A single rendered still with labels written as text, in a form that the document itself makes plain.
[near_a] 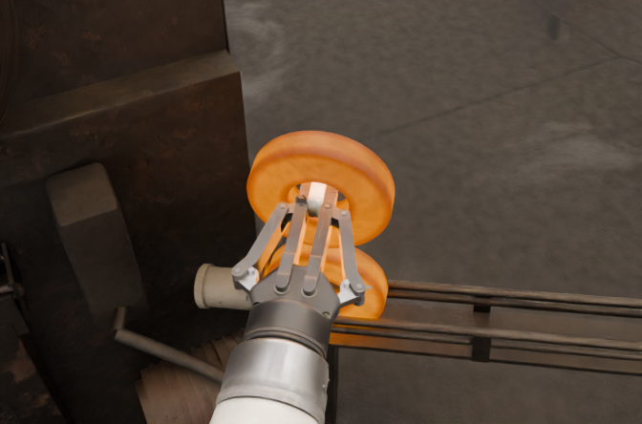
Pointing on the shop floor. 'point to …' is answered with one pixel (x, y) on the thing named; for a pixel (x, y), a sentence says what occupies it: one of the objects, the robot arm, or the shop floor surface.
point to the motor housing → (184, 386)
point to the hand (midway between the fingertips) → (321, 183)
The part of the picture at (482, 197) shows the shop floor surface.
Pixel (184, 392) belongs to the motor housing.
